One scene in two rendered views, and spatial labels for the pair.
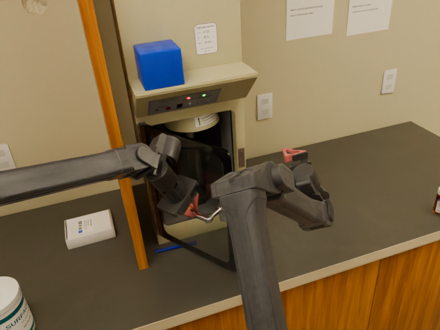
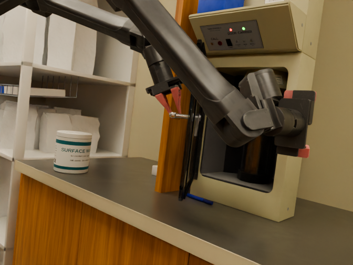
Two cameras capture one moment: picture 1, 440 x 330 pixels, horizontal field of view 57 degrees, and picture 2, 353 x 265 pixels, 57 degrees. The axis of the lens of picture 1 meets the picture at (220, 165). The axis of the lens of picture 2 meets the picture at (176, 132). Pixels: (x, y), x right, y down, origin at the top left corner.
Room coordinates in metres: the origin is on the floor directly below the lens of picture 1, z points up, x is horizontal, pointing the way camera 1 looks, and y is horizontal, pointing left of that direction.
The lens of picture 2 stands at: (0.39, -0.68, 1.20)
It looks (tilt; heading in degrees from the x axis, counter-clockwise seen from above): 3 degrees down; 58
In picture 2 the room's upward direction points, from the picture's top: 7 degrees clockwise
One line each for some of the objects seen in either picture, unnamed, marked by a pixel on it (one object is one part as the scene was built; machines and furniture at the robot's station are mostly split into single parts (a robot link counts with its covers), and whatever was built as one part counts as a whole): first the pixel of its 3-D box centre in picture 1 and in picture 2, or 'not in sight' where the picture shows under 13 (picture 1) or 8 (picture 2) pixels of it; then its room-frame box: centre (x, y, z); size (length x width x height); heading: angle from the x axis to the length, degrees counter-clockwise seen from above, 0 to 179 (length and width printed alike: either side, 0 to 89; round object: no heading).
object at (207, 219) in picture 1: (202, 211); (181, 116); (0.86, 0.05, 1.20); 0.10 x 0.05 x 0.03; 50
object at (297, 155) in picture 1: (291, 160); (302, 108); (1.00, -0.21, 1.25); 0.09 x 0.07 x 0.07; 18
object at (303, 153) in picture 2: not in sight; (298, 139); (1.00, -0.21, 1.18); 0.09 x 0.07 x 0.07; 18
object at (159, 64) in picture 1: (158, 64); (221, 2); (1.00, 0.13, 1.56); 0.10 x 0.10 x 0.09; 17
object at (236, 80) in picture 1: (194, 94); (241, 31); (1.02, 0.05, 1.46); 0.32 x 0.11 x 0.10; 107
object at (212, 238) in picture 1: (189, 200); (194, 121); (0.93, 0.09, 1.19); 0.30 x 0.01 x 0.40; 50
